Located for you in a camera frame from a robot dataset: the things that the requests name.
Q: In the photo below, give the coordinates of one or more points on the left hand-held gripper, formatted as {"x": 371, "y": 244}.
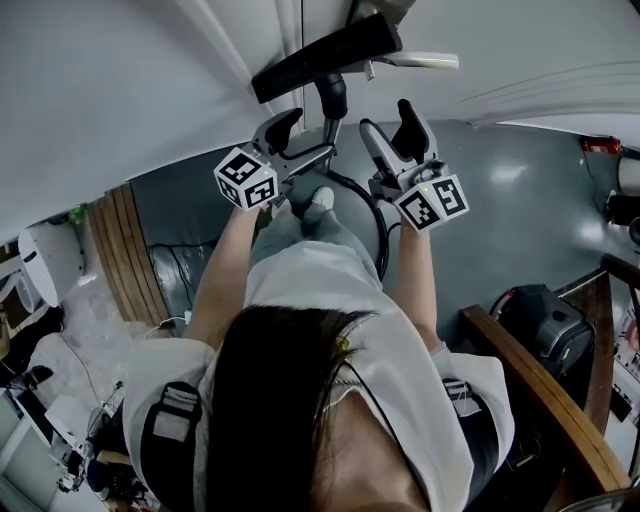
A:
{"x": 247, "y": 180}

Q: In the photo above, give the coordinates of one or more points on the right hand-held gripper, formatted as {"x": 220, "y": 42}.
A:
{"x": 432, "y": 202}

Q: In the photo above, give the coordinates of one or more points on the shiny metal tube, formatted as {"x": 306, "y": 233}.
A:
{"x": 331, "y": 130}

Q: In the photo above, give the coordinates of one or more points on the person's left forearm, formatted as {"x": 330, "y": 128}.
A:
{"x": 225, "y": 270}

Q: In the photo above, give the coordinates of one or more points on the person's right forearm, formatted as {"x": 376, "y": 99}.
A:
{"x": 415, "y": 285}

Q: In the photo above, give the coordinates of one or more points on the black plastic device housing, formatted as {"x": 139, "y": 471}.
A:
{"x": 545, "y": 330}

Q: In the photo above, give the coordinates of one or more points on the person's right white shoe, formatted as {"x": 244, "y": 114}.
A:
{"x": 322, "y": 196}

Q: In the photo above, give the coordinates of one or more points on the grey trousers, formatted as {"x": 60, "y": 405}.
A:
{"x": 325, "y": 230}

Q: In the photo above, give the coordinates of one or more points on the white door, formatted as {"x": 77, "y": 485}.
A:
{"x": 525, "y": 40}

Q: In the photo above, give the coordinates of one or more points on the wooden slatted panel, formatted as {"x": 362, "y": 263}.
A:
{"x": 127, "y": 255}

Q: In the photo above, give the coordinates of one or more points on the white charger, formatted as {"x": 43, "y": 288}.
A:
{"x": 187, "y": 317}

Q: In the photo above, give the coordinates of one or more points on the red fire extinguisher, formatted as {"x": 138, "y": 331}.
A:
{"x": 600, "y": 146}

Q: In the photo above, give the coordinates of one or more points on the small green object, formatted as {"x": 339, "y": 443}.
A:
{"x": 77, "y": 214}

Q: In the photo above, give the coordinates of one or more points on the white shirt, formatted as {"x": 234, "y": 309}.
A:
{"x": 400, "y": 370}

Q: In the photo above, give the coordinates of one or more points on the white paper roll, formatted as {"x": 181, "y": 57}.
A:
{"x": 630, "y": 175}

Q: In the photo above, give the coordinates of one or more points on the black box device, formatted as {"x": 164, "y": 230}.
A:
{"x": 622, "y": 210}

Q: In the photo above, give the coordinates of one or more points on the white domed device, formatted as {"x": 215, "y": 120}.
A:
{"x": 50, "y": 260}

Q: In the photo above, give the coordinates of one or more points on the brown wooden furniture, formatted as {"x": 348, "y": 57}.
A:
{"x": 535, "y": 390}

